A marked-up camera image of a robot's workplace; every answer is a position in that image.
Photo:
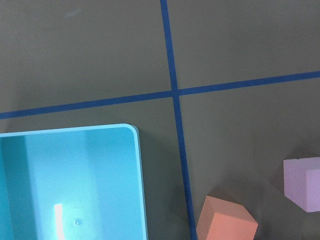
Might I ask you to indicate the cyan plastic bin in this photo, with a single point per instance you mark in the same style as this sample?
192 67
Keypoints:
79 183

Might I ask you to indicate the orange foam cube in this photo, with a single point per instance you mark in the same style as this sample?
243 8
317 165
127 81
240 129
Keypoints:
224 220

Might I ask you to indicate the lavender foam cube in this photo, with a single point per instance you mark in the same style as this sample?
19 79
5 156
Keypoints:
302 182

